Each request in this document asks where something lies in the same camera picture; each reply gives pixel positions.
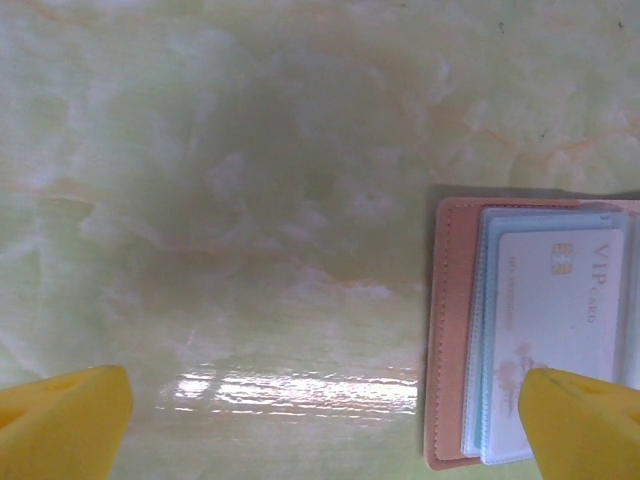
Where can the white VIP chip card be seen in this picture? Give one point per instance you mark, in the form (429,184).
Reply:
(550,320)

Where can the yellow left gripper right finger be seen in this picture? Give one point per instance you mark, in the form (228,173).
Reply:
(585,430)

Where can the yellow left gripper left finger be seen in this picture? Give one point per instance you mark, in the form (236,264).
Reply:
(60,425)

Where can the pink leather card holder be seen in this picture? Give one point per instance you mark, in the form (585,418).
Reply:
(452,325)

